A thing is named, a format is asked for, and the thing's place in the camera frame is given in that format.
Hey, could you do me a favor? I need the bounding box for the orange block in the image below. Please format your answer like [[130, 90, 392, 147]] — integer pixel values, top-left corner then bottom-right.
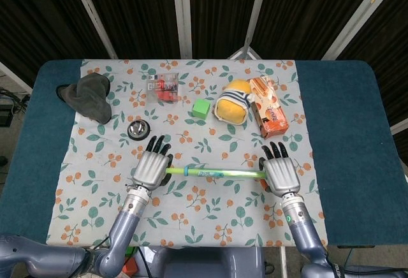
[[122, 258, 138, 275]]

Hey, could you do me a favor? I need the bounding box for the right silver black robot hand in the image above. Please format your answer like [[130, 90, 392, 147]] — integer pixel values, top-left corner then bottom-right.
[[258, 141, 302, 196]]

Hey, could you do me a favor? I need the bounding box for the teal table cover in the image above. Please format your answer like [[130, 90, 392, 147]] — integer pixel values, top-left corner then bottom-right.
[[0, 59, 405, 247]]

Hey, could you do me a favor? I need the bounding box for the clear box with red pieces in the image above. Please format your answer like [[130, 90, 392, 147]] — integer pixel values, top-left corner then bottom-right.
[[146, 72, 180, 104]]

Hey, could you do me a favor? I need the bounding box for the dark brown curtain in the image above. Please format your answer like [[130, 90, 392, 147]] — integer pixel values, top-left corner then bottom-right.
[[0, 0, 408, 126]]

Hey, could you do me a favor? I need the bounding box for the white frame post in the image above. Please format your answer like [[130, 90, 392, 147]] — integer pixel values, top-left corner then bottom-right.
[[321, 0, 408, 61], [0, 61, 33, 92], [390, 121, 408, 135], [66, 0, 119, 59], [228, 0, 272, 61], [171, 0, 194, 59]]

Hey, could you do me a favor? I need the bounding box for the grey-blue robot torso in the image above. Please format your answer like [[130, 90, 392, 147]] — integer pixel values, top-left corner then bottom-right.
[[152, 246, 265, 278]]

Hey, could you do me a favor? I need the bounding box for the black electronics box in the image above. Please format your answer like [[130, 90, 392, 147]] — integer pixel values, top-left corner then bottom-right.
[[0, 104, 15, 129]]

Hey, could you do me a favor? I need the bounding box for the orange snack box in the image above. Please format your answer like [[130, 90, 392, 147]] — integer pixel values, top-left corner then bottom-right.
[[248, 76, 290, 140]]

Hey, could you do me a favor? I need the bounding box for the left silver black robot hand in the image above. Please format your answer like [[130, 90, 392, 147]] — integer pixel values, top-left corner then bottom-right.
[[132, 135, 175, 193]]

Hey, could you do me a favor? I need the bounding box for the floral tablecloth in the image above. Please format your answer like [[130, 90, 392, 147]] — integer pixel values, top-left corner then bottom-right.
[[46, 58, 329, 249]]

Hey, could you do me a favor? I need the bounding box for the green cube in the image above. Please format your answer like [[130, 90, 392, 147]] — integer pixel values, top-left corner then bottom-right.
[[192, 98, 211, 120]]

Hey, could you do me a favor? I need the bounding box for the white table leg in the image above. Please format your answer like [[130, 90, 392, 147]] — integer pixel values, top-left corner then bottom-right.
[[279, 246, 288, 278]]

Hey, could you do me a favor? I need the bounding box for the green blue long stick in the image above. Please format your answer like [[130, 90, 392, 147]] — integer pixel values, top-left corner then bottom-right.
[[165, 165, 267, 180]]

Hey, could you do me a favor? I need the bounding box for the crumpled grey cloth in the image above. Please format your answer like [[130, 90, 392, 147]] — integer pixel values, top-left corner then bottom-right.
[[55, 73, 113, 124]]

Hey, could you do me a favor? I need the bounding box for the black cable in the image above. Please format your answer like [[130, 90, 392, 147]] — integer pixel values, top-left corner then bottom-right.
[[136, 246, 150, 278]]

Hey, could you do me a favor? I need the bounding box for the yellow plush pouch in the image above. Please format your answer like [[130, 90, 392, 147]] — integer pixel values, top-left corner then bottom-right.
[[212, 79, 252, 124]]

